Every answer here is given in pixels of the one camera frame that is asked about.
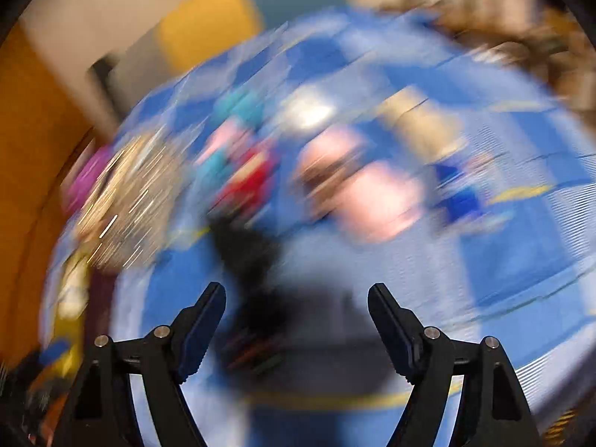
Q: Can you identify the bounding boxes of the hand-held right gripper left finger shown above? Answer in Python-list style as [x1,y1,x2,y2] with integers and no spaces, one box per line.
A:
[56,282,228,447]

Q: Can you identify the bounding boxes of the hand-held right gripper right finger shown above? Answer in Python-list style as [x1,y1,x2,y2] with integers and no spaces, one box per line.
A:
[367,283,543,447]

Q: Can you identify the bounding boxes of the teal teddy bear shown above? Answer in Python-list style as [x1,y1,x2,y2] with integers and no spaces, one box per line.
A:
[196,86,268,187]

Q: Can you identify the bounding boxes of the yellow soft toy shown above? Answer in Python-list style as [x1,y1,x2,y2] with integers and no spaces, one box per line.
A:
[56,247,96,378]

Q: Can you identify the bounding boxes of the dark blue soft toy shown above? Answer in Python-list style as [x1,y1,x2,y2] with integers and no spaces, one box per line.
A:
[435,156,494,226]

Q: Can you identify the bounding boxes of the gold sequined soft item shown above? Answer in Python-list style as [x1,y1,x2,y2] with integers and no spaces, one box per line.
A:
[77,133,187,273]

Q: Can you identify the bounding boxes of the purple soft item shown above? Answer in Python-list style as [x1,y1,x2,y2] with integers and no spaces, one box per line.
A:
[65,146,115,212]

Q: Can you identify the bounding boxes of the beige soft toy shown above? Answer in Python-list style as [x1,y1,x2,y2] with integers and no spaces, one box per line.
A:
[375,86,469,161]

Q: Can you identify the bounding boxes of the dark cloth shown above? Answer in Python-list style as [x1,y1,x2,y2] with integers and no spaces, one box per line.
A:
[207,216,392,383]

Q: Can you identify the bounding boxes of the blue plaid bedsheet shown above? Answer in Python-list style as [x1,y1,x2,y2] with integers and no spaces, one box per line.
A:
[42,9,596,447]

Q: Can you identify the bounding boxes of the pink plush toy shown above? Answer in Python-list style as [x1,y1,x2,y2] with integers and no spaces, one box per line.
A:
[295,128,424,245]

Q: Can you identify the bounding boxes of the red plush toy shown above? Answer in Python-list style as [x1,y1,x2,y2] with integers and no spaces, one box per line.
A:
[216,144,282,226]

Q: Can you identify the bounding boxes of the white plush in plastic bag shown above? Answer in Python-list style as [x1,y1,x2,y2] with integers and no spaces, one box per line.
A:
[279,88,340,133]

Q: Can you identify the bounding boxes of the wooden wardrobe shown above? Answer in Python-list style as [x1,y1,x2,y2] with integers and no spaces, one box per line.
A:
[0,23,101,368]

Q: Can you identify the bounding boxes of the yellow headboard panel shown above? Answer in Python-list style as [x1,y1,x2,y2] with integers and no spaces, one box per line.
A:
[156,0,264,68]

